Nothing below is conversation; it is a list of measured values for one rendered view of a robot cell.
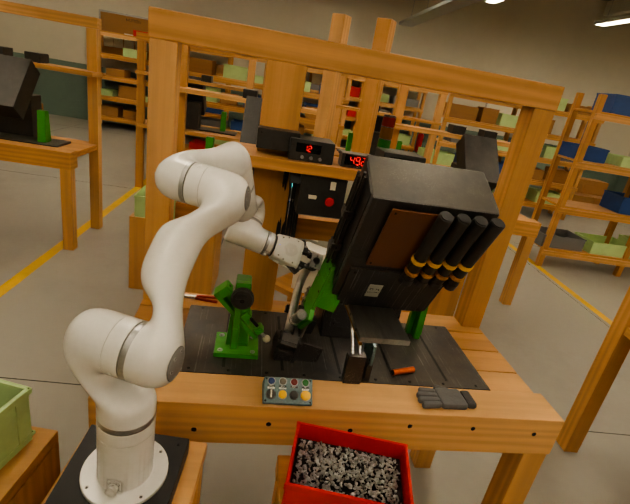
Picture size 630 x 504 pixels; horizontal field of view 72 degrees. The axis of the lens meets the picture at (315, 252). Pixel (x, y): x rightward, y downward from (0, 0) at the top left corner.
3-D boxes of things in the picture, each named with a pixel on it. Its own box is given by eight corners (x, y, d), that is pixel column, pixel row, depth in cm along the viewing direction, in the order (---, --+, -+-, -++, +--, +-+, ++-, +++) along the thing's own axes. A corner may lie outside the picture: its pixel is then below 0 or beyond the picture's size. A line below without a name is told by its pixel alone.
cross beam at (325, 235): (471, 258, 198) (477, 239, 195) (174, 224, 176) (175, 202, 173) (466, 254, 203) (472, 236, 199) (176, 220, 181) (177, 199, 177)
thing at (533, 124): (479, 328, 202) (555, 111, 167) (142, 299, 177) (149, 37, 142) (470, 318, 211) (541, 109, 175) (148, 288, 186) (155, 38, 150)
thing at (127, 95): (223, 146, 1027) (232, 43, 946) (89, 125, 993) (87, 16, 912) (226, 143, 1077) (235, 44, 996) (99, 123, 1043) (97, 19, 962)
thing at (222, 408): (549, 455, 152) (565, 421, 146) (88, 439, 127) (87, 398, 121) (527, 425, 165) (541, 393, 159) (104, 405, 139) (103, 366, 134)
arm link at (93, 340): (135, 443, 89) (138, 350, 79) (54, 414, 91) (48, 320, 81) (166, 403, 99) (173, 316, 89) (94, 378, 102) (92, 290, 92)
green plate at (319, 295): (327, 327, 148) (355, 274, 142) (305, 319, 146) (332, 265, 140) (323, 309, 159) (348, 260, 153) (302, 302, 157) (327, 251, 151)
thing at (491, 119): (565, 221, 887) (610, 106, 806) (413, 198, 850) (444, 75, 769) (550, 213, 937) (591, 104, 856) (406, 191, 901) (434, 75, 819)
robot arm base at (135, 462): (150, 517, 94) (154, 458, 87) (61, 502, 93) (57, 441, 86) (178, 445, 112) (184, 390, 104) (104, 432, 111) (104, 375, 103)
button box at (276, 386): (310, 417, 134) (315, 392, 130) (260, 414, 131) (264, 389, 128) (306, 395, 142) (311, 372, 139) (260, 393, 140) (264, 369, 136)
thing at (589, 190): (586, 210, 1040) (598, 179, 1013) (610, 221, 966) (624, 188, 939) (540, 203, 1023) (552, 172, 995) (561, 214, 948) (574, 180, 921)
